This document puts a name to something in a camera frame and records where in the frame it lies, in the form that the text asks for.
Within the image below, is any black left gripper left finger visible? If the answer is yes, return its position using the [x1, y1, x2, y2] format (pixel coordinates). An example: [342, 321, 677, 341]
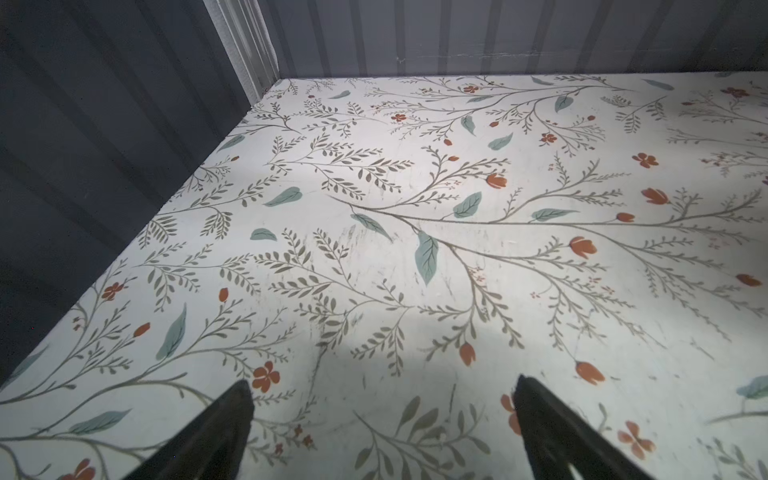
[127, 380, 254, 480]

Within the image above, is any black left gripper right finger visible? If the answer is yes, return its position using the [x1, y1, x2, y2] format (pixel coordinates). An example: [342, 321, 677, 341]
[513, 375, 651, 480]

